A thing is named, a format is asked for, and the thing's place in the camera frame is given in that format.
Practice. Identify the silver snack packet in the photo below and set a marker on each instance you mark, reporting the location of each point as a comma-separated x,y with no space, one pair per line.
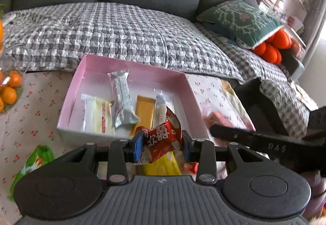
122,100

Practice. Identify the gold snack packet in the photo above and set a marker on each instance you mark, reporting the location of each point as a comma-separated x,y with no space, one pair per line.
145,110

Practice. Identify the green patterned cushion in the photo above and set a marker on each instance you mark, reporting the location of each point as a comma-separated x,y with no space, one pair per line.
236,18

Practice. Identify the person's right forearm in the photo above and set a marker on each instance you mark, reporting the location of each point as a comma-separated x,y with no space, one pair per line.
315,189

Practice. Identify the large orange fruit ornament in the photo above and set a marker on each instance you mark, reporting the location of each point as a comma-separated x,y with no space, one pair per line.
1,34

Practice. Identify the yellow snack packet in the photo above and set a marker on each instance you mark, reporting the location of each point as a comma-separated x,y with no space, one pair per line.
163,166

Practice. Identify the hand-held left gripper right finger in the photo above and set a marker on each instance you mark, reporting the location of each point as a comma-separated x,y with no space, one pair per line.
186,148

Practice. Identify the pink candy packet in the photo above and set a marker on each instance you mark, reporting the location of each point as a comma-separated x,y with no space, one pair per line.
216,118

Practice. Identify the glass jar of small oranges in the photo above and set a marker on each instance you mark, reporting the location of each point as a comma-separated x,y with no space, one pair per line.
11,82

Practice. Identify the pink cardboard box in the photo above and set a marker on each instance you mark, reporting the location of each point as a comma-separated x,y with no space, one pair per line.
96,72

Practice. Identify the orange plush toy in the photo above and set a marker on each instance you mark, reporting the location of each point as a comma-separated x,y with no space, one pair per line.
270,52

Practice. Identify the red white snack packet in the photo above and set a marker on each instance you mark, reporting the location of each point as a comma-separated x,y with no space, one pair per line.
160,138

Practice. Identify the cream white snack packet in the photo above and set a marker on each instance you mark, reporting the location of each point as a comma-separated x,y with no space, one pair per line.
98,115

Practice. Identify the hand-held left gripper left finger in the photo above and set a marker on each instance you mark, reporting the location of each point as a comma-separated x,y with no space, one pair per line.
138,146

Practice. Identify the long clear rice snack packet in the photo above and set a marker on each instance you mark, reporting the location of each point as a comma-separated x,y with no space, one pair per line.
161,110

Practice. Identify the green snack packet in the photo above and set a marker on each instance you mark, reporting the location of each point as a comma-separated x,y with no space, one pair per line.
33,164

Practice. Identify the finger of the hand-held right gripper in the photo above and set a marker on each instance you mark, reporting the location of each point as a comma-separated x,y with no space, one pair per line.
242,137

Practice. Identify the orange cookie packet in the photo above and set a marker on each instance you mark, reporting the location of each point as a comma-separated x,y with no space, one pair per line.
191,167

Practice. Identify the cherry print tablecloth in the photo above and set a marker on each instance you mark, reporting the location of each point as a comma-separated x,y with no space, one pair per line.
45,102

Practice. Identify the grey checked blanket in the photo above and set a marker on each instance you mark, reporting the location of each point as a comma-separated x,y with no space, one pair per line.
101,31

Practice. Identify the floral cloth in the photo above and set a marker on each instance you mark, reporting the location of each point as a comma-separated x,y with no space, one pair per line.
229,95

